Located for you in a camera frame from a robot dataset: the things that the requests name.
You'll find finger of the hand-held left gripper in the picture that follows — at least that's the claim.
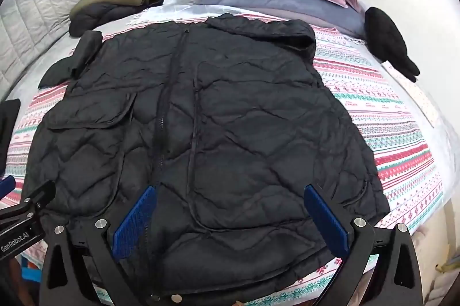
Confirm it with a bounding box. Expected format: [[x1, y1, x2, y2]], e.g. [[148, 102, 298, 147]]
[[20, 181, 57, 217], [0, 176, 17, 201]]

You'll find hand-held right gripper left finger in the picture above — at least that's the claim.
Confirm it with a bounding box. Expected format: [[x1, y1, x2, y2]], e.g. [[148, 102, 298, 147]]
[[39, 185, 180, 306]]

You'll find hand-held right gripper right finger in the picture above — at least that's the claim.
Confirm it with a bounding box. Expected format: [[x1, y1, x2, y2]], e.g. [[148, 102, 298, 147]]
[[304, 184, 425, 306]]

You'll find black quilted jacket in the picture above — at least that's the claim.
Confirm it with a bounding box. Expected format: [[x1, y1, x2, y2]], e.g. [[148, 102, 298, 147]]
[[22, 13, 391, 297]]

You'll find black cloth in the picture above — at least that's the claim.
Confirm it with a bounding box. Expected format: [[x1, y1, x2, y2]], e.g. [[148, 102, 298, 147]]
[[0, 98, 21, 173]]

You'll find striped patterned blanket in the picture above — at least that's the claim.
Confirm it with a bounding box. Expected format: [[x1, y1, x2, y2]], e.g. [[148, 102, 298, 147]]
[[5, 9, 446, 306]]

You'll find pale patterned cloth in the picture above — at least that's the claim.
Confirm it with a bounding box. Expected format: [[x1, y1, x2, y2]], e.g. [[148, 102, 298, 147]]
[[382, 61, 441, 129]]

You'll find dark navy puffer jacket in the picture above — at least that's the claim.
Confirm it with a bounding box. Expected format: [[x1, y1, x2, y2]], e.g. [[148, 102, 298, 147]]
[[68, 0, 164, 38]]

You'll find grey quilted headboard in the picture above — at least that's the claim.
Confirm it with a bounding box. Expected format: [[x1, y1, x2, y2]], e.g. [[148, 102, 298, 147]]
[[0, 0, 102, 91]]

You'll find black fleece garment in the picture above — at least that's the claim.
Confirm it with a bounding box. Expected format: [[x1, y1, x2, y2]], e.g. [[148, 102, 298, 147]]
[[364, 6, 420, 83]]

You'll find mauve folded blanket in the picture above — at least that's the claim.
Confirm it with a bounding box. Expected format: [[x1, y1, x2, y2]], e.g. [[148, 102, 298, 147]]
[[252, 6, 365, 41]]

